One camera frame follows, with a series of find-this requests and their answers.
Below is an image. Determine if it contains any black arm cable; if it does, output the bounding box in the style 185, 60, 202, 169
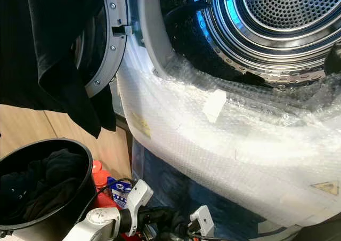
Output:
85, 178, 135, 220

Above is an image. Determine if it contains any red detergent bottle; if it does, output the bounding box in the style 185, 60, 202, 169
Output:
91, 159, 116, 211

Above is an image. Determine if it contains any blue white printed package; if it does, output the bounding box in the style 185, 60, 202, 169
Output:
107, 176, 135, 209

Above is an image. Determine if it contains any white tape piece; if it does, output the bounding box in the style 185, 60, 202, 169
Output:
202, 89, 228, 124

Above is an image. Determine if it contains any clear bubble wrap sheet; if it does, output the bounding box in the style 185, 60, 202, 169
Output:
116, 38, 341, 229

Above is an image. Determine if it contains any black round laundry bucket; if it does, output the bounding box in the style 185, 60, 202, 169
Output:
0, 138, 95, 241

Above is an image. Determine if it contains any black hanging garment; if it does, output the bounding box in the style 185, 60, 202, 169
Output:
0, 0, 118, 139

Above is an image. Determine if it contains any triangle warning sticker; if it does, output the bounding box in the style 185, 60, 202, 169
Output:
311, 180, 340, 196

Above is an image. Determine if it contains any black clothes pile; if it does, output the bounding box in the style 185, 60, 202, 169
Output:
0, 149, 87, 227

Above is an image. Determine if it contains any leopard print dark garment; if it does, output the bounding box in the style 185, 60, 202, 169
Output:
159, 0, 246, 85

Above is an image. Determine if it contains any grey round washer door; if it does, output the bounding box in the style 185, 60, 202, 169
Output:
75, 0, 133, 99

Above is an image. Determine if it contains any front-loading washing machine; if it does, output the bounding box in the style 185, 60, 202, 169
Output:
109, 0, 341, 241

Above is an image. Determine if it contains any yellow warning sticker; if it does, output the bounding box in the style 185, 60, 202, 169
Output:
130, 111, 153, 139

